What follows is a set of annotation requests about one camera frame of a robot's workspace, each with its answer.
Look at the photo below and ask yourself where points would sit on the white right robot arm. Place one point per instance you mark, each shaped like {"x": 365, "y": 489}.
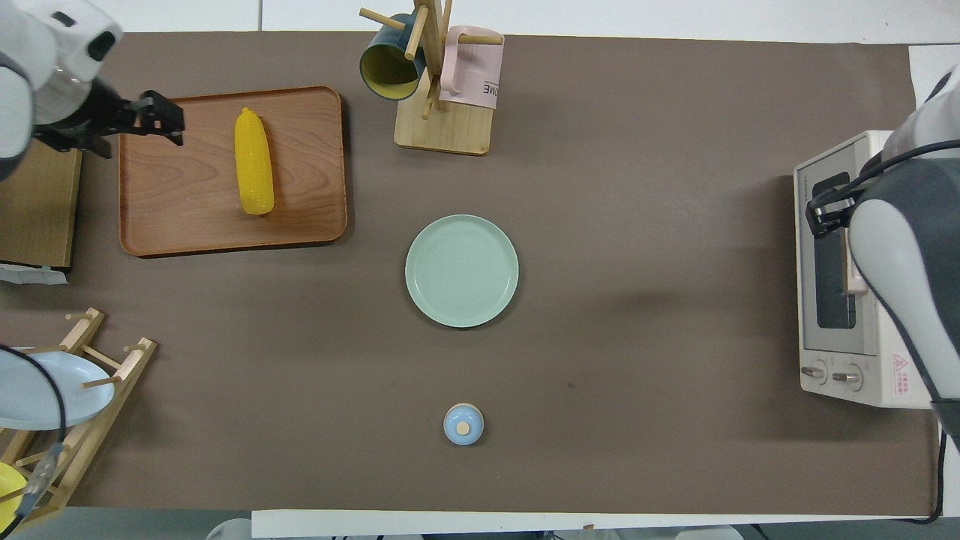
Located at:
{"x": 915, "y": 262}

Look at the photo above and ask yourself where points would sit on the wooden dish rack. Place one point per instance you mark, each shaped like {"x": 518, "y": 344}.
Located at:
{"x": 82, "y": 442}

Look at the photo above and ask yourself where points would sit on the light blue plate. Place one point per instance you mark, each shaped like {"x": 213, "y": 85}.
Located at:
{"x": 30, "y": 394}

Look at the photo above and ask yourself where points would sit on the dark green mug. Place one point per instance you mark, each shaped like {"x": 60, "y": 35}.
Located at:
{"x": 386, "y": 67}

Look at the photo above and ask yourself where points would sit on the white paper sheet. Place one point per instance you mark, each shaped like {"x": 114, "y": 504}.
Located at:
{"x": 30, "y": 274}

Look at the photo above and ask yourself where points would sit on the wooden mug tree stand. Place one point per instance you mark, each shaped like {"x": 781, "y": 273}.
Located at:
{"x": 442, "y": 131}

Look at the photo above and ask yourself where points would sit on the light green plate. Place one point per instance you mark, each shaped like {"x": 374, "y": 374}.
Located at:
{"x": 461, "y": 271}

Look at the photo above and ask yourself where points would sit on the brown table mat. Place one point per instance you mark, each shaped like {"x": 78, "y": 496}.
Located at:
{"x": 600, "y": 225}

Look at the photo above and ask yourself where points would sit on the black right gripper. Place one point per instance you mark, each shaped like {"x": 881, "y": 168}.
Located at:
{"x": 844, "y": 208}

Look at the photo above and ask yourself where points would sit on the brown wooden tray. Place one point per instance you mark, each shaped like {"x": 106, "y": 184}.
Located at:
{"x": 187, "y": 202}

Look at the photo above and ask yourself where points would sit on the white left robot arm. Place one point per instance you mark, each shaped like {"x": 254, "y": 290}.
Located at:
{"x": 45, "y": 45}

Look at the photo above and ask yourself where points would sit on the white round object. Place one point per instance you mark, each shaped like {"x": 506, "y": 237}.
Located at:
{"x": 229, "y": 529}

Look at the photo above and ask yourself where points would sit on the round oven control knob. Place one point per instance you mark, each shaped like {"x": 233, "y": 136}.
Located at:
{"x": 847, "y": 377}
{"x": 811, "y": 371}

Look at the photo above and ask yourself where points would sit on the white toaster oven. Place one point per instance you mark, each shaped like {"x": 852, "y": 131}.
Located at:
{"x": 885, "y": 360}

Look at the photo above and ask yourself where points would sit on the yellow plate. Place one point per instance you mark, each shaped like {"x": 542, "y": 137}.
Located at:
{"x": 7, "y": 495}

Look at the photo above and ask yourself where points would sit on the yellow corn cob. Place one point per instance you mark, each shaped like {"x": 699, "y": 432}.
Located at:
{"x": 253, "y": 161}

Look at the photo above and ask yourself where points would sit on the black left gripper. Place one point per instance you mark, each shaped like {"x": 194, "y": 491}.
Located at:
{"x": 97, "y": 120}

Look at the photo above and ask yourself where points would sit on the pink mug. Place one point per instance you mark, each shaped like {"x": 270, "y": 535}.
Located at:
{"x": 472, "y": 75}

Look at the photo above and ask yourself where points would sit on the wooden shelf cabinet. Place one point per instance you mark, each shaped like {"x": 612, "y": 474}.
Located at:
{"x": 45, "y": 210}

